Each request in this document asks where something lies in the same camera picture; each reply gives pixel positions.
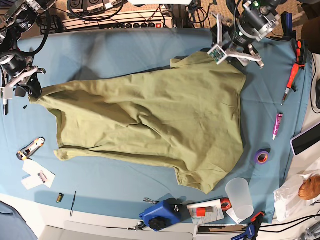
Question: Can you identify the purple tape roll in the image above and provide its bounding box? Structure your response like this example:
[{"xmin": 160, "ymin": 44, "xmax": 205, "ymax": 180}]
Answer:
[{"xmin": 254, "ymin": 148, "xmax": 271, "ymax": 165}]

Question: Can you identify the white marker pen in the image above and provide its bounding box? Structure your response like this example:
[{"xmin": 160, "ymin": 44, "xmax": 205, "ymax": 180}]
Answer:
[{"xmin": 2, "ymin": 99, "xmax": 9, "ymax": 116}]

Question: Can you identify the red tape roll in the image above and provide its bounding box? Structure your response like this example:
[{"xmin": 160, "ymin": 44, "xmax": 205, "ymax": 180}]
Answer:
[{"xmin": 220, "ymin": 197, "xmax": 232, "ymax": 212}]

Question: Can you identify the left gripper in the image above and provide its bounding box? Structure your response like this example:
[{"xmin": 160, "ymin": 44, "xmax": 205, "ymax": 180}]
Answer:
[{"xmin": 207, "ymin": 4, "xmax": 281, "ymax": 69}]

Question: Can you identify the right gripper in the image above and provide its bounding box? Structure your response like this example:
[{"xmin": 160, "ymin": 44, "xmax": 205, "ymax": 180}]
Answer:
[{"xmin": 0, "ymin": 51, "xmax": 46, "ymax": 100}]

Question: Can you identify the olive green t-shirt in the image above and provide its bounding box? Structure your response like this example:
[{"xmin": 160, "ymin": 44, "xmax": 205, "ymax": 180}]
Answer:
[{"xmin": 29, "ymin": 51, "xmax": 247, "ymax": 194}]

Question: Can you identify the blue plastic device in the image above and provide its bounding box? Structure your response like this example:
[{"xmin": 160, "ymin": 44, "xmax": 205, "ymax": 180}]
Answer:
[{"xmin": 139, "ymin": 197, "xmax": 182, "ymax": 232}]

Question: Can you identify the brown round object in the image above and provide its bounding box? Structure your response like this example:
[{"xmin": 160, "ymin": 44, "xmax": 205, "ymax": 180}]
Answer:
[{"xmin": 298, "ymin": 175, "xmax": 320, "ymax": 201}]

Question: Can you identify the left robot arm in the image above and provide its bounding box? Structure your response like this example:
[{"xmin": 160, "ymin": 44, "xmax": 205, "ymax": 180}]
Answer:
[{"xmin": 207, "ymin": 0, "xmax": 282, "ymax": 69}]

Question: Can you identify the small green battery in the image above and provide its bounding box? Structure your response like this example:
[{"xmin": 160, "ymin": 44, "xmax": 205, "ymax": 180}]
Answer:
[{"xmin": 56, "ymin": 193, "xmax": 64, "ymax": 203}]

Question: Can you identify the white power strip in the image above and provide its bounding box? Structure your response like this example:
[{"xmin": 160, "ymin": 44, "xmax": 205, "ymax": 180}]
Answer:
[{"xmin": 62, "ymin": 9, "xmax": 173, "ymax": 31}]

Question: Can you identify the blue table cloth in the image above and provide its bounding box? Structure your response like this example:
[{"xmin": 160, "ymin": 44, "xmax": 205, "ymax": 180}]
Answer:
[{"xmin": 0, "ymin": 28, "xmax": 313, "ymax": 223}]

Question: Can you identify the orange screwdriver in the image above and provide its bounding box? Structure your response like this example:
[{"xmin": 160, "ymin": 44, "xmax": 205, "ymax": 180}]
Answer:
[{"xmin": 281, "ymin": 63, "xmax": 299, "ymax": 105}]

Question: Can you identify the orange black tool set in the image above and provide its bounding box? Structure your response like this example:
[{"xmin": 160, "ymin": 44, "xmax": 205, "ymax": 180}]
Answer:
[{"xmin": 296, "ymin": 39, "xmax": 308, "ymax": 70}]

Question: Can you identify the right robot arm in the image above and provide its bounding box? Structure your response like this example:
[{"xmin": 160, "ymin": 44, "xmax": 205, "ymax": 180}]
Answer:
[{"xmin": 0, "ymin": 0, "xmax": 56, "ymax": 102}]

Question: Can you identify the white plastic bag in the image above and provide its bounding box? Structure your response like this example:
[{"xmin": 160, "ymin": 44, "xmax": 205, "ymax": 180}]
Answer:
[{"xmin": 273, "ymin": 170, "xmax": 320, "ymax": 223}]

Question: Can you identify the blue black clamp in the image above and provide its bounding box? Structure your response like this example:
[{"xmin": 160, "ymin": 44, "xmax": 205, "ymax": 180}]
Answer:
[{"xmin": 231, "ymin": 211, "xmax": 265, "ymax": 240}]

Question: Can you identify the smartphone in lilac case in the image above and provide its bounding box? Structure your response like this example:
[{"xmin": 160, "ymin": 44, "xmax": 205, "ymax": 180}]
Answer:
[{"xmin": 290, "ymin": 128, "xmax": 320, "ymax": 156}]

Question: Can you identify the purple glue tube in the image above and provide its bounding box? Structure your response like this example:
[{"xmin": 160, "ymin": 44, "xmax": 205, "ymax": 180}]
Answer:
[{"xmin": 272, "ymin": 113, "xmax": 283, "ymax": 140}]

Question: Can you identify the orange grey utility knife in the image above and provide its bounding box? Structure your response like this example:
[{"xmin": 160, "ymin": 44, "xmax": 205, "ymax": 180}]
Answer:
[{"xmin": 16, "ymin": 137, "xmax": 46, "ymax": 161}]

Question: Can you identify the translucent plastic cup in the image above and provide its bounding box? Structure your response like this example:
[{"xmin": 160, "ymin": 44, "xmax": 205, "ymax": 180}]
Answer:
[{"xmin": 225, "ymin": 177, "xmax": 254, "ymax": 220}]

